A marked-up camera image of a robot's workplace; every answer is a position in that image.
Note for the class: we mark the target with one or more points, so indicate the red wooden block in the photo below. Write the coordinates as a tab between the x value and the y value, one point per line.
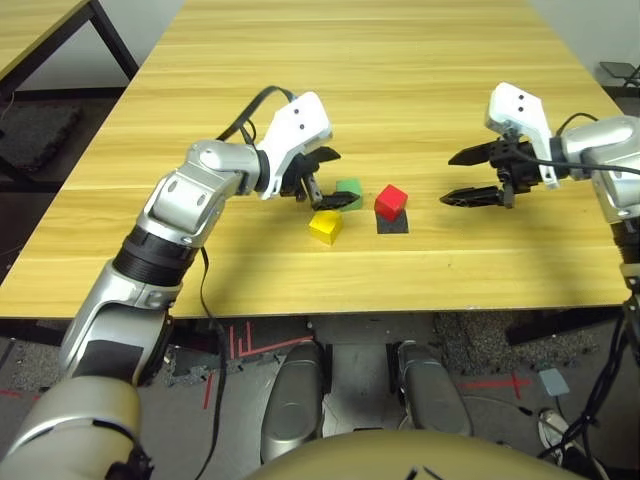
390	200

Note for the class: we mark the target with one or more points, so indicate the red tape cross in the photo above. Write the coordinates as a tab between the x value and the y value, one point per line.
515	384

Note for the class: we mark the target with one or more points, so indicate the black foam floor mat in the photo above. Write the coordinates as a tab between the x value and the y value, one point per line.
35	132

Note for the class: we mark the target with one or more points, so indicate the black square marker pad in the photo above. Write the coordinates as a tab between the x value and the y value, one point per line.
392	226

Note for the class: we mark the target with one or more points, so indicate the beige robot torso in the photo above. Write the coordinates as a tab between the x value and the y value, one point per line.
400	460

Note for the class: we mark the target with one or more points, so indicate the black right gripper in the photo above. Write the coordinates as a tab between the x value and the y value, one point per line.
520	170

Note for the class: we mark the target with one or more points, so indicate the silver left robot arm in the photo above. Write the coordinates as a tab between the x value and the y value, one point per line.
175	200

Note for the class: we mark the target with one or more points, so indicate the black folding stool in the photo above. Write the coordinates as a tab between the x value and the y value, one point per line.
617	69

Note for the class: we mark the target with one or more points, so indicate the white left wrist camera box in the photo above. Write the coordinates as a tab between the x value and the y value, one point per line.
300	125

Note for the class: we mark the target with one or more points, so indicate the silver robot foot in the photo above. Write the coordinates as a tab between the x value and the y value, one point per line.
430	395
292	400

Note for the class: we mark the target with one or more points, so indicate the green wooden block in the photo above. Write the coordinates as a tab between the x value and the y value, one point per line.
350	186

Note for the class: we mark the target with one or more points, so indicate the white bystander shoe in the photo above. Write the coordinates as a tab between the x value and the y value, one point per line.
552	425

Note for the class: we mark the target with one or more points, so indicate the silver right robot foot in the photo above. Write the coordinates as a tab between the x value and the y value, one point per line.
430	395

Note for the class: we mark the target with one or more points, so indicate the short red tape strip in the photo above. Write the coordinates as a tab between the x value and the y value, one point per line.
208	392

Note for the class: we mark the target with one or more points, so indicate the grey square floor pad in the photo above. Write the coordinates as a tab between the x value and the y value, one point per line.
553	382

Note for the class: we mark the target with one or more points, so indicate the yellow wooden block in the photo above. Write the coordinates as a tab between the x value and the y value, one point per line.
325	222

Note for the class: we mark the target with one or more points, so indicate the silver left robot foot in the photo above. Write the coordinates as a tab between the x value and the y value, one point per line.
292	400

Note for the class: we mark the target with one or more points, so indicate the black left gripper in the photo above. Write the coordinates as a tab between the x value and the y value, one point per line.
302	172

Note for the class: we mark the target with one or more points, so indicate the wooden table with black frame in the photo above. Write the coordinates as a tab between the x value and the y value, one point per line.
30	20

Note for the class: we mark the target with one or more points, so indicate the red tape comb-shaped mark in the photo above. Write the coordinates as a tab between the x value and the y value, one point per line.
235	345

